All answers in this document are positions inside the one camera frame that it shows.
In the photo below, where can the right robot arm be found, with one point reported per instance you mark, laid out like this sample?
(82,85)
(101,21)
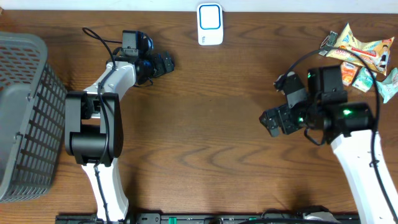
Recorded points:
(322,110)

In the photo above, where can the white barcode scanner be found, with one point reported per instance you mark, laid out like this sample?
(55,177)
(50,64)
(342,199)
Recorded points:
(210,23)

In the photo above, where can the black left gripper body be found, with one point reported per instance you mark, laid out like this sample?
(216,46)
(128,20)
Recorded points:
(159,68)

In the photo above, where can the orange white tissue pack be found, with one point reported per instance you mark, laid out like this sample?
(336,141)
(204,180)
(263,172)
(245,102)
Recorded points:
(348,72)

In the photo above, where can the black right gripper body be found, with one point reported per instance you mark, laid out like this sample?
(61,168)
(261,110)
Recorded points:
(290,119)

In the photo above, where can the grey plastic mesh basket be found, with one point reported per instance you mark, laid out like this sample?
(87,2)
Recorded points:
(32,118)

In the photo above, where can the teal tissue pack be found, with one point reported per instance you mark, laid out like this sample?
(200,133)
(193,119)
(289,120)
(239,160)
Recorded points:
(364,80)

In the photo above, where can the light teal crinkled packet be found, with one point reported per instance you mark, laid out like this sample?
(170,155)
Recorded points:
(388,87)

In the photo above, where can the dark green square packet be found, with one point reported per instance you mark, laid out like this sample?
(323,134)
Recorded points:
(328,43)

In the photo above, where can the cream snack bag blue trim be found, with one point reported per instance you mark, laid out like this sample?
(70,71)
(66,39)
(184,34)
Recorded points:
(376,54)

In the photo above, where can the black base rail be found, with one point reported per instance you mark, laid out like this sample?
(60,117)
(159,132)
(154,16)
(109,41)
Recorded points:
(156,218)

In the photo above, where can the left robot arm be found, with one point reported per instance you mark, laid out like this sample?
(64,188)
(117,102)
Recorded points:
(93,123)

